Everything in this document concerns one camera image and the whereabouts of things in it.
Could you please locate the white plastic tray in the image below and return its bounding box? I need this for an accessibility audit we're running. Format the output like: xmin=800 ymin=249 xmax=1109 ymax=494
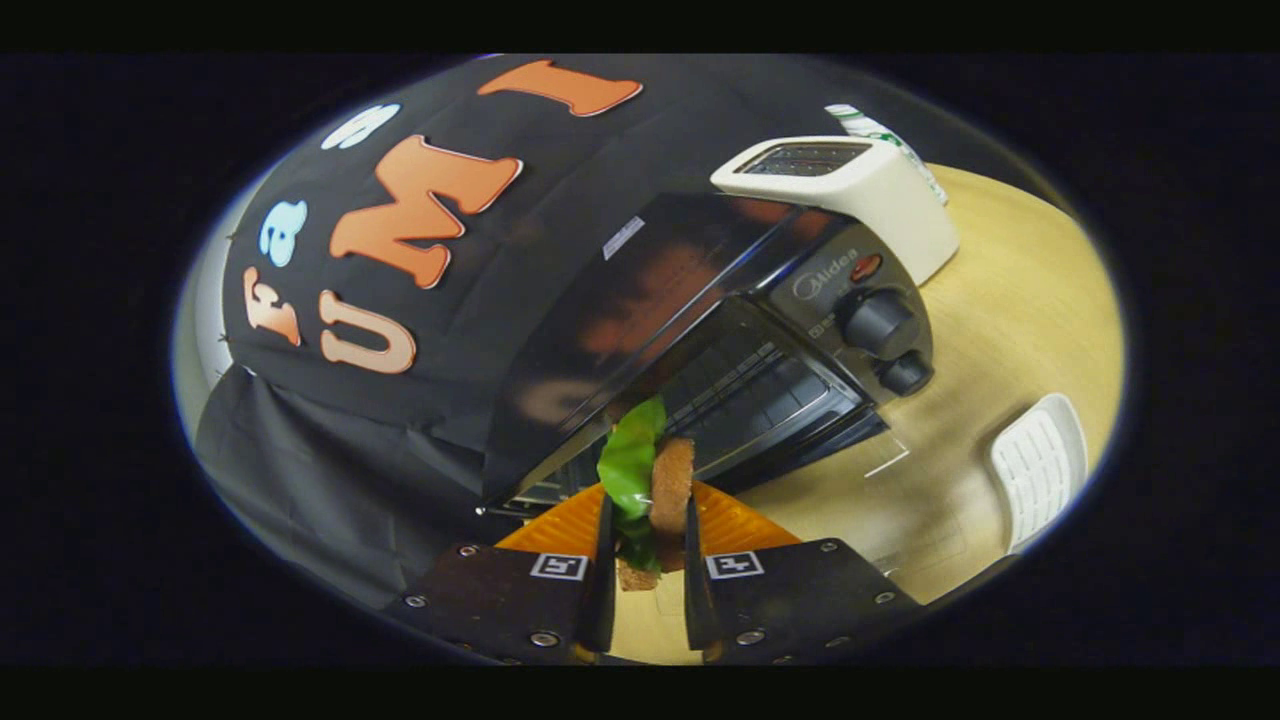
xmin=990 ymin=393 xmax=1089 ymax=556

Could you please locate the black toaster oven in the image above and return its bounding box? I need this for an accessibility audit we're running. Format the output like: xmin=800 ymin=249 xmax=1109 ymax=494
xmin=480 ymin=190 xmax=936 ymax=516

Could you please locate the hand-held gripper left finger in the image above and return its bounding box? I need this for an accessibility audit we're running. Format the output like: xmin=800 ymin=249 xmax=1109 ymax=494
xmin=383 ymin=484 xmax=617 ymax=666

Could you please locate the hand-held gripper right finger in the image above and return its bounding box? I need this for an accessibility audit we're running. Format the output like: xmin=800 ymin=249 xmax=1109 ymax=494
xmin=683 ymin=480 xmax=923 ymax=666

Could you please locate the white bread lettuce sandwich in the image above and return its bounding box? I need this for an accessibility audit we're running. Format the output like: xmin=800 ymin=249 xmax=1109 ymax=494
xmin=597 ymin=395 xmax=696 ymax=591

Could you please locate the clear plastic bottle green label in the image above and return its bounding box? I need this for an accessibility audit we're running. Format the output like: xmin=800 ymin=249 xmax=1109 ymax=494
xmin=825 ymin=103 xmax=949 ymax=206

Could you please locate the black backdrop cloth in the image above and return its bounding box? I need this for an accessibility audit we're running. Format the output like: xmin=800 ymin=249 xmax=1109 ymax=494
xmin=190 ymin=55 xmax=871 ymax=613

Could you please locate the white pop-up toaster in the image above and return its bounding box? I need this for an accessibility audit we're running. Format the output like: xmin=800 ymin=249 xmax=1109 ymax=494
xmin=710 ymin=135 xmax=959 ymax=286

